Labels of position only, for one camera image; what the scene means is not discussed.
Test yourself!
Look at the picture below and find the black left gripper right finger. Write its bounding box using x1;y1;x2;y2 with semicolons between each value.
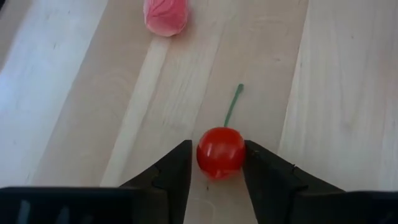
242;140;345;224

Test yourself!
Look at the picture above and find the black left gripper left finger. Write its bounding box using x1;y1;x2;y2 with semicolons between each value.
120;140;193;224

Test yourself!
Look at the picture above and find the red toy cherry green stem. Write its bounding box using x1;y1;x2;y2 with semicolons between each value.
195;83;248;181

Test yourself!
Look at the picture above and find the pink toy vegetable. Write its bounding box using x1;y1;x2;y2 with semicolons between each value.
142;0;190;37

